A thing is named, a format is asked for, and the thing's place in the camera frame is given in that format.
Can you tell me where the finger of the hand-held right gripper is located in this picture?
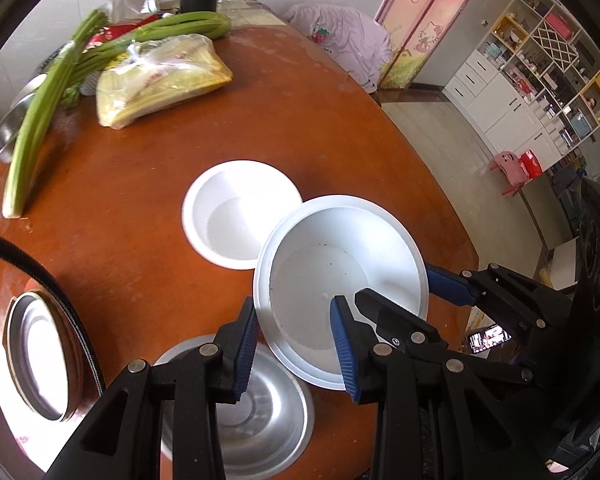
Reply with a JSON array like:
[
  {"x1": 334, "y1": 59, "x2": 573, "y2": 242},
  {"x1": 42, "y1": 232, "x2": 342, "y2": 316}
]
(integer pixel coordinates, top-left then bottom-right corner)
[
  {"x1": 426, "y1": 261, "x2": 573, "y2": 333},
  {"x1": 354, "y1": 287, "x2": 536, "y2": 386}
]

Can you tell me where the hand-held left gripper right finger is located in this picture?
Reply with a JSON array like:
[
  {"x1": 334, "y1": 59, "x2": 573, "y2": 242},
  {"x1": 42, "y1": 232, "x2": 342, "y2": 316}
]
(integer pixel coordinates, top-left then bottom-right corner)
[{"x1": 330, "y1": 296, "x2": 546, "y2": 480}]

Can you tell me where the pink cloth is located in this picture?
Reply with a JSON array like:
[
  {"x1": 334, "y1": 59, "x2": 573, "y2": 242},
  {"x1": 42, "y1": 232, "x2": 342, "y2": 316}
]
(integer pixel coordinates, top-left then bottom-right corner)
[{"x1": 284, "y1": 2, "x2": 393, "y2": 93}]

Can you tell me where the stainless steel plate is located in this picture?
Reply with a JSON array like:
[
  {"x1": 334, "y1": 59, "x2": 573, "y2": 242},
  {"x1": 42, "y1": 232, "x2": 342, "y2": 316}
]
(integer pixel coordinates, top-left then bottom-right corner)
[{"x1": 7, "y1": 294, "x2": 75, "y2": 421}]

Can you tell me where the green celery bunch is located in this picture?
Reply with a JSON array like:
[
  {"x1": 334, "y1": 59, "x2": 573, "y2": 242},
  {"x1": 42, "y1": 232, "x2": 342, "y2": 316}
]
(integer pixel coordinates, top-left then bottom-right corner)
[
  {"x1": 1, "y1": 10, "x2": 108, "y2": 219},
  {"x1": 62, "y1": 10, "x2": 232, "y2": 108}
]

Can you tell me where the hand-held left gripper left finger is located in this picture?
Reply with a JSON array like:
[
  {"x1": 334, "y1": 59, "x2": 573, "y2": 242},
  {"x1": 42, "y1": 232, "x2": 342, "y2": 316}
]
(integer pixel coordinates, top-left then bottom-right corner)
[{"x1": 45, "y1": 296, "x2": 261, "y2": 480}]

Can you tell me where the bagged yellow corn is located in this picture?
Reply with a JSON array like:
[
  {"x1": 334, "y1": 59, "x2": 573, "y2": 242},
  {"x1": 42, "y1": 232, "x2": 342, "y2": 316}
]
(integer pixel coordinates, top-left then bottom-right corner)
[{"x1": 96, "y1": 34, "x2": 233, "y2": 128}]

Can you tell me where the shallow stainless steel bowl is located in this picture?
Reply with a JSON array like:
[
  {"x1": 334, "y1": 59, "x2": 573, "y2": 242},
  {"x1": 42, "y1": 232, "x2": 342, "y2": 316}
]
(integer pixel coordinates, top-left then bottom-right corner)
[{"x1": 152, "y1": 334, "x2": 316, "y2": 462}]

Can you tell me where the white shelf cabinet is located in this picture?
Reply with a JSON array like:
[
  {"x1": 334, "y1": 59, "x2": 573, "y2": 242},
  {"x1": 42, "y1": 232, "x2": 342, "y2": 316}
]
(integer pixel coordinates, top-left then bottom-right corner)
[{"x1": 442, "y1": 0, "x2": 600, "y2": 181}]

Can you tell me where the smartphone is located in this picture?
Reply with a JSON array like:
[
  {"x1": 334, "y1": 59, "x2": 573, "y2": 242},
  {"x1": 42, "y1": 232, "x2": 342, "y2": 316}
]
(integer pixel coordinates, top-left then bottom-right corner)
[{"x1": 466, "y1": 324, "x2": 515, "y2": 355}]

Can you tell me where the white bowl red pattern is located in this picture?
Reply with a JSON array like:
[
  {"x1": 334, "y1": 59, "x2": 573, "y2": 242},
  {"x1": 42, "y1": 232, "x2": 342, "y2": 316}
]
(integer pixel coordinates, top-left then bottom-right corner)
[
  {"x1": 181, "y1": 160, "x2": 303, "y2": 268},
  {"x1": 253, "y1": 195, "x2": 429, "y2": 391}
]

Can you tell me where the deep stainless steel bowl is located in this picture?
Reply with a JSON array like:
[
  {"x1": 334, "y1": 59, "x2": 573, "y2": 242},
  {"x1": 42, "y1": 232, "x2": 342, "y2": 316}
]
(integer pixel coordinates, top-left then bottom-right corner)
[{"x1": 0, "y1": 74, "x2": 48, "y2": 162}]

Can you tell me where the pink plastic stool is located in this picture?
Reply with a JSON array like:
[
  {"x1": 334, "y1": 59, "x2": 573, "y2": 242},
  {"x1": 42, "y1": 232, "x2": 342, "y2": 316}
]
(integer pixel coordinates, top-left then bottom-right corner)
[{"x1": 490, "y1": 150, "x2": 527, "y2": 197}]

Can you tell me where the pink cartoon sliding door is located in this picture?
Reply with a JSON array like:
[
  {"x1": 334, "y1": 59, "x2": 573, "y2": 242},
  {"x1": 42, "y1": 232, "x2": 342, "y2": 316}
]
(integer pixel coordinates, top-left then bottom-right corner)
[{"x1": 375, "y1": 0, "x2": 501, "y2": 91}]

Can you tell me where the black cable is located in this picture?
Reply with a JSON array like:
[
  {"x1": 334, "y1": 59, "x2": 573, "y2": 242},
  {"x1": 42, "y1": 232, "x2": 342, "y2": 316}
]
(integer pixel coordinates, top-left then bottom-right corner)
[{"x1": 0, "y1": 229, "x2": 106, "y2": 397}]

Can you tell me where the red plastic stool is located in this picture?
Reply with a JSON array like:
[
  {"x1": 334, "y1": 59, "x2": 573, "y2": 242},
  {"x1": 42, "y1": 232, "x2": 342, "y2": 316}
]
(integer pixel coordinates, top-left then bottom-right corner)
[{"x1": 517, "y1": 149, "x2": 547, "y2": 181}]

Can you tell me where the red packet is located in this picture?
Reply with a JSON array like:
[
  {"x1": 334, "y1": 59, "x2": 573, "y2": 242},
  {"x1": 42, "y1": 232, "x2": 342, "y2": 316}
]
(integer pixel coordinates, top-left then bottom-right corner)
[{"x1": 87, "y1": 22, "x2": 136, "y2": 48}]

